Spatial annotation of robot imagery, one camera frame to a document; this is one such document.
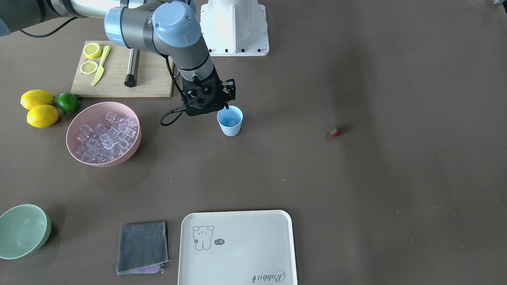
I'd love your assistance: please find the green lime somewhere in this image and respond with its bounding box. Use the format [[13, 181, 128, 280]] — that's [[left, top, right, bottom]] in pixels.
[[57, 92, 78, 113]]

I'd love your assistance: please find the wooden cutting board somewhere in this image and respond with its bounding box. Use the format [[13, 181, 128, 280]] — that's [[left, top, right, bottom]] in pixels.
[[70, 40, 173, 98]]

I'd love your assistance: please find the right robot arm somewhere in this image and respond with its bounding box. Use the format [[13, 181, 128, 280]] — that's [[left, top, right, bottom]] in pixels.
[[0, 0, 235, 116]]

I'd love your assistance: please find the small strawberry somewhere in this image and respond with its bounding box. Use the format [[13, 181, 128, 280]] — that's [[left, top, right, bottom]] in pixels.
[[329, 126, 341, 137]]

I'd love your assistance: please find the mint green bowl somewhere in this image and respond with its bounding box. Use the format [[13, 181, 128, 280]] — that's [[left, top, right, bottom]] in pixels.
[[0, 204, 52, 260]]

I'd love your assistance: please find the pile of clear ice cubes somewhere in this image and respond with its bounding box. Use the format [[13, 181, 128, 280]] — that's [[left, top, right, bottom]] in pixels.
[[72, 112, 140, 164]]

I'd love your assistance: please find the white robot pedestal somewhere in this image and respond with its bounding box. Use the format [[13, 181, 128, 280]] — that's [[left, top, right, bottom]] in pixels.
[[199, 0, 270, 57]]

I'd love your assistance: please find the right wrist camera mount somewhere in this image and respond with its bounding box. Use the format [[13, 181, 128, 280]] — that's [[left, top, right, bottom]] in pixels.
[[182, 76, 236, 116]]

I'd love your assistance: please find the yellow plastic knife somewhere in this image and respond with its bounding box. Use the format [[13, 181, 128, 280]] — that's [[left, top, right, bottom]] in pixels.
[[91, 45, 111, 86]]

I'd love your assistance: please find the yellow lemon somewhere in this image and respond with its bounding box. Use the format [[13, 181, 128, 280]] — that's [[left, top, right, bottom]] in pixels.
[[27, 104, 59, 128], [20, 89, 55, 110]]

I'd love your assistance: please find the dark grey folded cloth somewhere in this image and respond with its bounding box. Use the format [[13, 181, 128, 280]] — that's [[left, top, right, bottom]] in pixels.
[[116, 221, 169, 275]]

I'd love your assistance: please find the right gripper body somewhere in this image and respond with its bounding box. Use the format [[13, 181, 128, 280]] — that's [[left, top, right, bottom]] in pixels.
[[182, 67, 224, 104]]

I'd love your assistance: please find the beige plastic tray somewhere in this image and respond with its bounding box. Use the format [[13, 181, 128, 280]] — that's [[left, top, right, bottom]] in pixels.
[[177, 210, 298, 285]]

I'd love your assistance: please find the pink bowl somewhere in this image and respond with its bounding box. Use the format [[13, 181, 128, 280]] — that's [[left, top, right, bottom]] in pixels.
[[66, 102, 141, 167]]

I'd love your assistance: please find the blue plastic cup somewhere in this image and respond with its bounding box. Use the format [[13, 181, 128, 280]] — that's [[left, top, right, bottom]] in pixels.
[[217, 105, 243, 137]]

